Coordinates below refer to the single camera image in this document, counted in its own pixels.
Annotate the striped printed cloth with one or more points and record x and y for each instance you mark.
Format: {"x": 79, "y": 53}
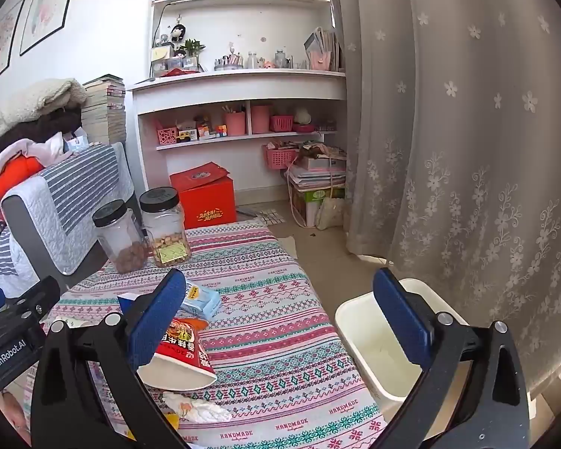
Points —
{"x": 0, "y": 257}

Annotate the white blue carton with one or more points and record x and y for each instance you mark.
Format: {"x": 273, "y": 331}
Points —
{"x": 75, "y": 142}

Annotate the cream tote bag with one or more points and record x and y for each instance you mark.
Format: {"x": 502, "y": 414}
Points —
{"x": 331, "y": 214}

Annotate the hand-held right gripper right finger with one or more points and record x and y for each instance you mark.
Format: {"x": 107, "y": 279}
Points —
{"x": 402, "y": 318}

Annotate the clear jar with yellow label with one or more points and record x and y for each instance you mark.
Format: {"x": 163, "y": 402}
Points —
{"x": 166, "y": 229}

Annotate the red cardboard box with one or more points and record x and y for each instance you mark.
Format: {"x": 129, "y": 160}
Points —
{"x": 210, "y": 208}

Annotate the green potted plant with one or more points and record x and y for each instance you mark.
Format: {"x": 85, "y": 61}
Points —
{"x": 194, "y": 46}

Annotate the stack of papers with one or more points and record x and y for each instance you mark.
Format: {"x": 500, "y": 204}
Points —
{"x": 315, "y": 177}

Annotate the dark haired doll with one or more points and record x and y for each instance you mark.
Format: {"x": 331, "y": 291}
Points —
{"x": 177, "y": 33}

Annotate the coloured puzzle cube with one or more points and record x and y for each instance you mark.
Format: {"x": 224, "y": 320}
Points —
{"x": 220, "y": 131}

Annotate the green white cardboard box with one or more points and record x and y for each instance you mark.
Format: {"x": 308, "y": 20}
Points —
{"x": 308, "y": 199}

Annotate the large pink hanging basket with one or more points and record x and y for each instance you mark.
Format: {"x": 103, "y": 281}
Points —
{"x": 280, "y": 158}

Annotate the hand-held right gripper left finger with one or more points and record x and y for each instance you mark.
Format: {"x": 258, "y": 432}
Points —
{"x": 156, "y": 320}

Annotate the tall stack of books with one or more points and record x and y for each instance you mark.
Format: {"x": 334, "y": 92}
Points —
{"x": 105, "y": 112}

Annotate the floral lace curtain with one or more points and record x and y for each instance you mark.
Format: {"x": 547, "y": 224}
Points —
{"x": 458, "y": 149}

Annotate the crumpled white tissue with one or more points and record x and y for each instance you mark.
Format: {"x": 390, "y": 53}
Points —
{"x": 196, "y": 408}

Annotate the pink pen cup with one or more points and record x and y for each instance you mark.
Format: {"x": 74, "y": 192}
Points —
{"x": 261, "y": 119}
{"x": 234, "y": 124}

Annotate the grey armchair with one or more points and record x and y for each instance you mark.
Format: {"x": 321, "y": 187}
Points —
{"x": 15, "y": 213}

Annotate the pale pink garment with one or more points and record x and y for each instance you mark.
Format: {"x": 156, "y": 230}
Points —
{"x": 51, "y": 147}

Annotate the large framed wall poster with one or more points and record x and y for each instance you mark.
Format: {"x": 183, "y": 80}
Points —
{"x": 51, "y": 4}

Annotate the dark cloth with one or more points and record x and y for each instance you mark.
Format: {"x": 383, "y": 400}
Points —
{"x": 42, "y": 127}

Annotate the white pen holder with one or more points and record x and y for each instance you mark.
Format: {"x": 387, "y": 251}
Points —
{"x": 229, "y": 63}

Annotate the pink shelf basket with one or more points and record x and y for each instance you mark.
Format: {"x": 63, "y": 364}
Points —
{"x": 281, "y": 123}

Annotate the white plastic bin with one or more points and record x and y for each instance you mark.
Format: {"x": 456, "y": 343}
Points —
{"x": 378, "y": 336}

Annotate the red paper noodle cup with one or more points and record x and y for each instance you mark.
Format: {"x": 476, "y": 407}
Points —
{"x": 182, "y": 360}

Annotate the clear glass jar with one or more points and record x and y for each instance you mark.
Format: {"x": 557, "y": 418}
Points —
{"x": 280, "y": 58}
{"x": 252, "y": 61}

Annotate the yellow toy car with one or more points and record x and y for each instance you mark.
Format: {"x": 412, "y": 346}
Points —
{"x": 183, "y": 137}

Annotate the white bookshelf unit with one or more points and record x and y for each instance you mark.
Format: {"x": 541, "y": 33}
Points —
{"x": 243, "y": 86}

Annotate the clear jar with brown nuts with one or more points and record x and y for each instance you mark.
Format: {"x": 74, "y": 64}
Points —
{"x": 121, "y": 238}

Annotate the pink upright folders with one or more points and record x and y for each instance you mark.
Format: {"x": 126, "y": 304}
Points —
{"x": 322, "y": 51}

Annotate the mosaic tile sheet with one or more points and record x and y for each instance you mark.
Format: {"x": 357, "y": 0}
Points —
{"x": 271, "y": 215}

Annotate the orange garment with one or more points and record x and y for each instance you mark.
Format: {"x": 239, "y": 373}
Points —
{"x": 18, "y": 170}

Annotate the small pink lattice basket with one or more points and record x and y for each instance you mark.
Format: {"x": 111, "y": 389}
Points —
{"x": 166, "y": 136}

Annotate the patterned woven tablecloth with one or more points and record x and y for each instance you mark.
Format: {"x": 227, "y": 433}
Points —
{"x": 271, "y": 299}

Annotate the small framed wall poster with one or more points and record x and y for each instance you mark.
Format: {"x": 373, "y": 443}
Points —
{"x": 2, "y": 46}

